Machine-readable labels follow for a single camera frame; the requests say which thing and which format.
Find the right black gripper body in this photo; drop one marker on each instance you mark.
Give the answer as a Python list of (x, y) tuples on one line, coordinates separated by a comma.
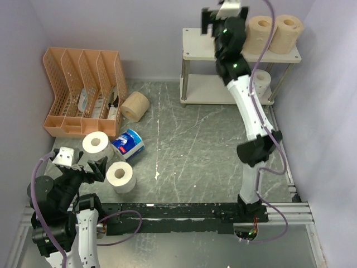
[(216, 53)]

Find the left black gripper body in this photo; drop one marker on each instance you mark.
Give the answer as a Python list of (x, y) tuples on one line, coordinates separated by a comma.
[(69, 180)]

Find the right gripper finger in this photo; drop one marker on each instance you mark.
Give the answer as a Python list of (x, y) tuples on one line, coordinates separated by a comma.
[(208, 17), (243, 14)]

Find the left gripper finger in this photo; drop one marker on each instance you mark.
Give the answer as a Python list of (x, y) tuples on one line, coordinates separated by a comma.
[(98, 169), (77, 156)]

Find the white roll front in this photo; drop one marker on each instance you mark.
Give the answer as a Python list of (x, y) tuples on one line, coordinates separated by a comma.
[(121, 177)]

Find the brown roll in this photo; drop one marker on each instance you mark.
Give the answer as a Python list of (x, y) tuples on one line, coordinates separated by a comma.
[(285, 37), (135, 106), (258, 30)]

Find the blue paper roll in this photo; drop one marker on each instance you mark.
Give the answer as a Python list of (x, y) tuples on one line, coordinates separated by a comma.
[(128, 145)]

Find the white patterned paper roll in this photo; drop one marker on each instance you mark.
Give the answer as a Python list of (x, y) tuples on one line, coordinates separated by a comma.
[(261, 82)]

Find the brown roll front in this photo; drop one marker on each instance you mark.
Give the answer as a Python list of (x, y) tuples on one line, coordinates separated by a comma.
[(285, 37)]

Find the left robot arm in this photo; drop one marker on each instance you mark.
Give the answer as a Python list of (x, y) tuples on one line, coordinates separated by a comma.
[(64, 222)]

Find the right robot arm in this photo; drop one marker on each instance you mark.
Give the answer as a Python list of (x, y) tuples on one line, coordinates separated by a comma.
[(261, 136)]

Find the white two-tier shelf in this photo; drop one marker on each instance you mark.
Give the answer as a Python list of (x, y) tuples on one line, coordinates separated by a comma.
[(209, 89)]

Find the papers in organizer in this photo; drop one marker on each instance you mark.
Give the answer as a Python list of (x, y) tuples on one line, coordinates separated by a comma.
[(97, 106)]

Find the black pen in organizer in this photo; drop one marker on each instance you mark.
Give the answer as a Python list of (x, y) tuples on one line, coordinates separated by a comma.
[(112, 99)]

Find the peach plastic file organizer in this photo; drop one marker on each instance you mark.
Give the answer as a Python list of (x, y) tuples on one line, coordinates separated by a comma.
[(89, 86)]

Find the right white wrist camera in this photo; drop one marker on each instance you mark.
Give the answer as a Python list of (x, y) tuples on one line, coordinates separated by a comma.
[(228, 8)]

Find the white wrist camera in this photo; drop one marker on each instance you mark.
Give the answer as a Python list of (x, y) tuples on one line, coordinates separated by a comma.
[(228, 8), (65, 157)]

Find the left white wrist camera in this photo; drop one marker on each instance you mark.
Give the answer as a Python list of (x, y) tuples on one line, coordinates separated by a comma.
[(65, 157)]

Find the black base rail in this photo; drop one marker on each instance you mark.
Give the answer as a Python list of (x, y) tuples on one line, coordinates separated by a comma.
[(192, 217)]

